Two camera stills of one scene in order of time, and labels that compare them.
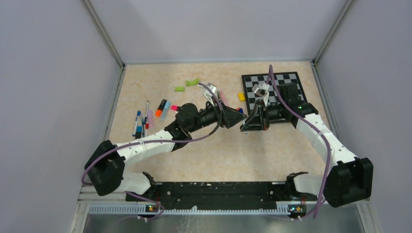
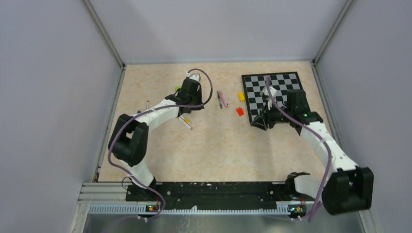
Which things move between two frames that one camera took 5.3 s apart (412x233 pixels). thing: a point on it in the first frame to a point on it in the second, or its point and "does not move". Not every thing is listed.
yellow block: x=241 y=96 does not move
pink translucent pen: x=223 y=97 does not move
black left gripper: x=229 y=116 to x=198 y=93
